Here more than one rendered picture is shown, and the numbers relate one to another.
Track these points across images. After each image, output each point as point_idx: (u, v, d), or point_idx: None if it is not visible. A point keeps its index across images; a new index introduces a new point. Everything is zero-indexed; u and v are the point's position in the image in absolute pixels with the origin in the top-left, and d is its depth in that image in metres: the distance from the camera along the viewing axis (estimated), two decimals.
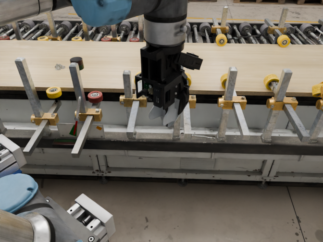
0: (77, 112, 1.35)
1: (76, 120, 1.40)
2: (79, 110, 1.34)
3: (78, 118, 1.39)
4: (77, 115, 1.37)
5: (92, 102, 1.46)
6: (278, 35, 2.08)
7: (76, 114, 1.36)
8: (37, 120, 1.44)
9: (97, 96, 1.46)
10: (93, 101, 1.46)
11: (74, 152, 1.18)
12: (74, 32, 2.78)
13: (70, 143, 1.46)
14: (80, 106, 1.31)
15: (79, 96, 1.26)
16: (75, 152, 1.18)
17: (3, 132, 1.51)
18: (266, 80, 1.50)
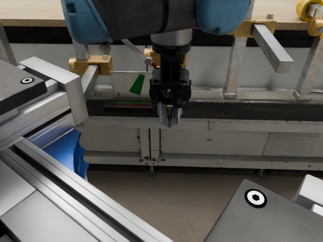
0: (134, 50, 0.79)
1: (149, 62, 0.83)
2: (131, 44, 0.78)
3: (148, 59, 0.82)
4: (142, 55, 0.81)
5: None
6: None
7: (138, 54, 0.80)
8: (80, 66, 0.87)
9: None
10: None
11: (169, 105, 0.61)
12: None
13: (132, 105, 0.89)
14: None
15: None
16: (170, 105, 0.61)
17: None
18: None
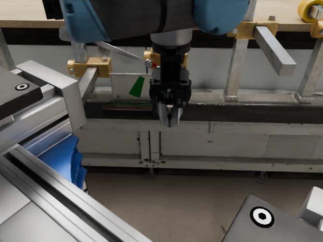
0: (130, 56, 0.79)
1: (149, 64, 0.81)
2: (125, 52, 0.77)
3: (147, 61, 0.81)
4: (139, 60, 0.80)
5: None
6: None
7: (135, 59, 0.80)
8: (78, 69, 0.85)
9: None
10: None
11: (170, 106, 0.61)
12: None
13: (132, 108, 0.88)
14: (114, 46, 0.76)
15: None
16: (170, 105, 0.61)
17: None
18: None
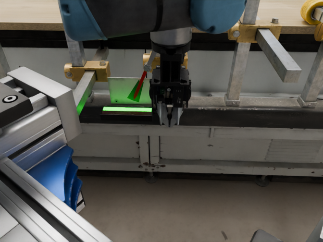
0: (154, 53, 0.75)
1: (147, 69, 0.79)
2: None
3: (150, 66, 0.79)
4: (150, 60, 0.77)
5: None
6: None
7: (150, 56, 0.76)
8: (76, 73, 0.83)
9: None
10: None
11: (170, 105, 0.61)
12: None
13: (131, 113, 0.85)
14: None
15: None
16: (170, 105, 0.61)
17: None
18: None
